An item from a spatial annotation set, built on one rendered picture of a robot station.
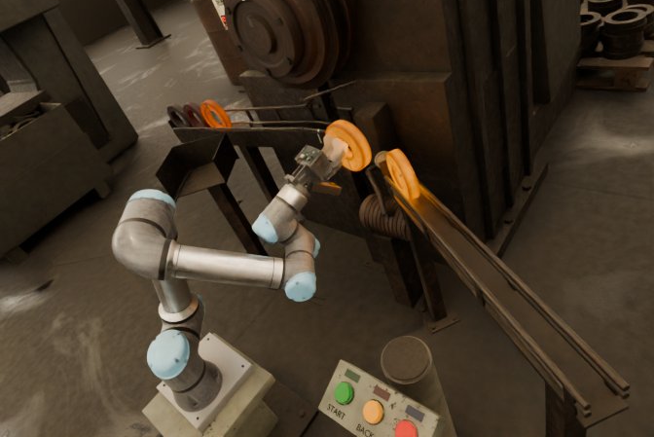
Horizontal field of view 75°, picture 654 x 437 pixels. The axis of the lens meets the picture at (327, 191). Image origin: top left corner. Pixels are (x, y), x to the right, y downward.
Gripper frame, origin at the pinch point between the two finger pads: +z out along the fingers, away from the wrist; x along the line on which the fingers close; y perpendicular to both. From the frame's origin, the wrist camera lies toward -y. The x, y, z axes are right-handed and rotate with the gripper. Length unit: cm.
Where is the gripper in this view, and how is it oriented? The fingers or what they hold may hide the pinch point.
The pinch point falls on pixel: (345, 140)
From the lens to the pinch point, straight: 119.1
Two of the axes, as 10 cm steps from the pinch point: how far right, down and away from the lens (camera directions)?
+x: -6.4, -3.2, 7.0
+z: 6.1, -7.7, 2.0
